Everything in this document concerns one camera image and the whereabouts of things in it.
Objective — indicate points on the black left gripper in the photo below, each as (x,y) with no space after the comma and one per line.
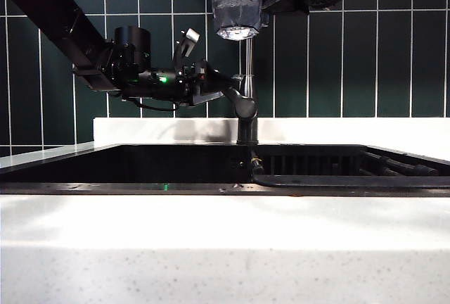
(168,86)

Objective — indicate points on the clear glass mug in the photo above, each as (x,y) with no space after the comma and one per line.
(239,1)

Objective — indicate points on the dark grey lever faucet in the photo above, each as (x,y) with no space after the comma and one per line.
(246,107)

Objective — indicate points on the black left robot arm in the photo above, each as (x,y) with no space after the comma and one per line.
(52,19)

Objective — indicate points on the black kitchen sink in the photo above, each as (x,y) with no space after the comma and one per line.
(105,166)

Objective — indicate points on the black sink drying rack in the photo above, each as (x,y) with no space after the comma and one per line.
(334,181)

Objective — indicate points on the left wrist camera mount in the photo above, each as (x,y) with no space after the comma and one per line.
(191,36)

